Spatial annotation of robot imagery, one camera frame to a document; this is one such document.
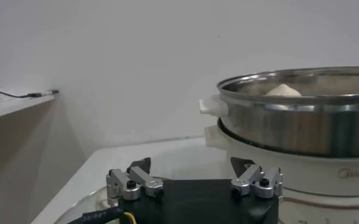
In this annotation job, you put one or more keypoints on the stainless steel steamer basket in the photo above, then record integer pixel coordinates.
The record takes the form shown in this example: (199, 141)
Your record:
(289, 131)

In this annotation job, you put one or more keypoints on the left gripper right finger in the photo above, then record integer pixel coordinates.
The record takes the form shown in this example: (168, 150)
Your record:
(249, 178)

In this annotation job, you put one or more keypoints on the white steamed baozi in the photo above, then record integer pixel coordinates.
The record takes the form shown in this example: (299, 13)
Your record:
(282, 90)

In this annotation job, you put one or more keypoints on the white electric cooker pot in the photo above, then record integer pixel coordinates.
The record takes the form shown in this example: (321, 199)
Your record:
(313, 173)

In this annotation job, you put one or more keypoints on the white side desk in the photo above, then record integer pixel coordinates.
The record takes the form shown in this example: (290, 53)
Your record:
(11, 106)

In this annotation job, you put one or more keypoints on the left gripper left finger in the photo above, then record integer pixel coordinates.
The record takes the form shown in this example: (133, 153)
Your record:
(142, 179)

